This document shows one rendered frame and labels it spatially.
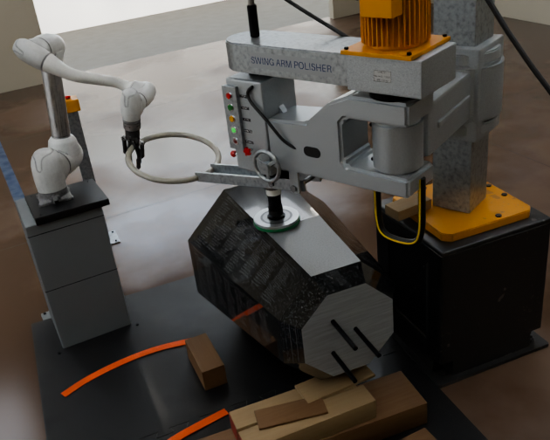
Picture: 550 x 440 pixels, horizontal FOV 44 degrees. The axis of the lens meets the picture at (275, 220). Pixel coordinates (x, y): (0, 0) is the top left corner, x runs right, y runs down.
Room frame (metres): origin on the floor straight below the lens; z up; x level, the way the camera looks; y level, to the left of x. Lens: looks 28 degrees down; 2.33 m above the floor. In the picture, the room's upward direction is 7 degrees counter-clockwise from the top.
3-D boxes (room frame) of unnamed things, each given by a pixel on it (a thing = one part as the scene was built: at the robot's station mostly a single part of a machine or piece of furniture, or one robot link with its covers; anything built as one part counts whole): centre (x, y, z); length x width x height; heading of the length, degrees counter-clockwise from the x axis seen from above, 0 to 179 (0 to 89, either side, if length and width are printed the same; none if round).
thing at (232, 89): (2.78, 0.12, 1.37); 0.08 x 0.03 x 0.28; 47
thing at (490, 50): (2.88, -0.89, 1.36); 0.35 x 0.35 x 0.41
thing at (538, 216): (2.88, -0.89, 0.37); 0.66 x 0.66 x 0.74; 19
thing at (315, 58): (2.58, -0.27, 1.61); 0.96 x 0.25 x 0.17; 47
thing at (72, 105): (4.39, 1.26, 0.54); 0.20 x 0.20 x 1.09; 19
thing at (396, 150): (2.37, -0.49, 1.34); 0.19 x 0.19 x 0.20
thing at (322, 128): (2.54, -0.29, 1.30); 0.74 x 0.23 x 0.49; 47
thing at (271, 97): (2.76, -0.07, 1.32); 0.36 x 0.22 x 0.45; 47
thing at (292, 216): (2.82, -0.01, 0.85); 0.21 x 0.21 x 0.01
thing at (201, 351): (2.79, 0.44, 0.07); 0.30 x 0.12 x 0.12; 20
